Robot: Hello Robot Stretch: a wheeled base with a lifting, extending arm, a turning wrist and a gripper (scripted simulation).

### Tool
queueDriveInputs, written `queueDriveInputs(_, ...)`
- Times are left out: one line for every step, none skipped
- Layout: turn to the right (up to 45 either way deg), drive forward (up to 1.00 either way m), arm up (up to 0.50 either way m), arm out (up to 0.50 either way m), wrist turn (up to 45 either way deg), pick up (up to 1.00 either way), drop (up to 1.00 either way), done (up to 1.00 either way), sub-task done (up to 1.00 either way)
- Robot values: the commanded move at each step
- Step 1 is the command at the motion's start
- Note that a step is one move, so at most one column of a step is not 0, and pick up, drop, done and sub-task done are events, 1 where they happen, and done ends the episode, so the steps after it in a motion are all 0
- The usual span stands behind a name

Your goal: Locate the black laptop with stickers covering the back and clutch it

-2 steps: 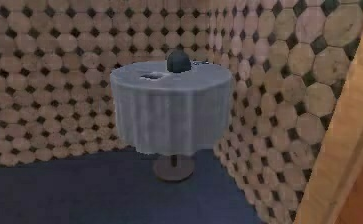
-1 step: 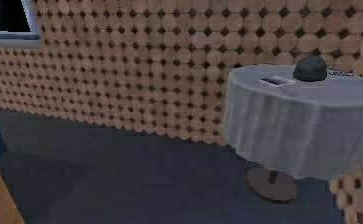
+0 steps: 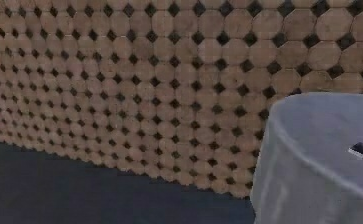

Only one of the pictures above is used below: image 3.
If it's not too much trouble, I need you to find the grey cloth covered table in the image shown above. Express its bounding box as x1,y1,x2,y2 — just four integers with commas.
249,92,363,224

